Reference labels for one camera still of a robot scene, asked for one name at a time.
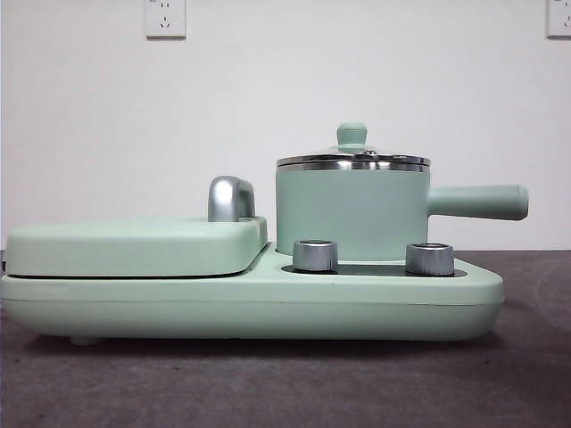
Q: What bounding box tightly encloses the glass pot lid green knob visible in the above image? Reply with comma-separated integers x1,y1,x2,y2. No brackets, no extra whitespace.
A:
275,122,432,173

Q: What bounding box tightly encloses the silver control knob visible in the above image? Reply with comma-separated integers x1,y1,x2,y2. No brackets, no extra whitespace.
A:
404,242,455,276
292,239,339,272

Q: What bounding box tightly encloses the green breakfast machine base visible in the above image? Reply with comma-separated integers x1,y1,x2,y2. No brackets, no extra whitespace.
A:
0,247,506,347

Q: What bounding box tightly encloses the black control panel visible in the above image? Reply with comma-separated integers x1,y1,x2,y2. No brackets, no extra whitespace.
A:
281,262,468,277

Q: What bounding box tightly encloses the green steamer pot with handle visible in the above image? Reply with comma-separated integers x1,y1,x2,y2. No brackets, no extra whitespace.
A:
273,160,530,262

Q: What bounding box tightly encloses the silver griddle cover handle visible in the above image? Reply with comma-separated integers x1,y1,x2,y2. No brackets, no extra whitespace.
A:
207,175,256,222

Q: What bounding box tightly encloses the white wall socket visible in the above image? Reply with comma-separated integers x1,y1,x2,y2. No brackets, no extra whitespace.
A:
145,0,187,39
546,0,571,38

